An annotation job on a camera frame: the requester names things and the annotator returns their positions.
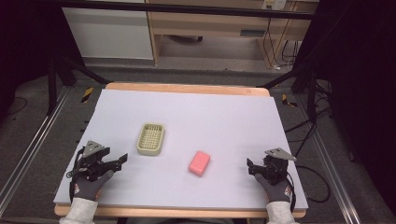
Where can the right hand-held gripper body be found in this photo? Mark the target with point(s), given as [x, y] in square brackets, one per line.
[274, 164]

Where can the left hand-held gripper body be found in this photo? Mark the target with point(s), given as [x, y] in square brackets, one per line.
[93, 158]

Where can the beige soap dish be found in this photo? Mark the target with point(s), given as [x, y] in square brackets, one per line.
[151, 138]

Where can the pink soap bar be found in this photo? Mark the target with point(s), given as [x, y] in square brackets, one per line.
[199, 163]

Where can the person's right hand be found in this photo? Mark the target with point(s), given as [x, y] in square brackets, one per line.
[275, 189]

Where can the person's left hand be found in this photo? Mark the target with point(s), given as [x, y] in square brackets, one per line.
[92, 186]

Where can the yellow black striped marker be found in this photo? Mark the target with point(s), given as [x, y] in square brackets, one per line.
[288, 101]
[87, 95]

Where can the white foam mat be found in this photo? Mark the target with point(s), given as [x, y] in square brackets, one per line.
[186, 124]

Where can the black metal stand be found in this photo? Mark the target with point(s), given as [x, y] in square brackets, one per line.
[306, 84]
[56, 77]

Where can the wooden table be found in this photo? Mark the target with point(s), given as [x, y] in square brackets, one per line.
[186, 88]

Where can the black curtain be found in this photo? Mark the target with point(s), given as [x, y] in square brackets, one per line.
[25, 46]
[358, 93]

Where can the white cabinet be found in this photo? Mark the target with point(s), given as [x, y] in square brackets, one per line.
[109, 34]

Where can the wooden desk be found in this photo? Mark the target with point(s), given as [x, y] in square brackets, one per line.
[211, 21]

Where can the white power strip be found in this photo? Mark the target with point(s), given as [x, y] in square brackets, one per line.
[274, 4]

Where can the black metal bar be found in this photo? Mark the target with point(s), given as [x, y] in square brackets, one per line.
[186, 8]

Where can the metal floor rail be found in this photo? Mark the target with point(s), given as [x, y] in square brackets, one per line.
[330, 174]
[31, 143]

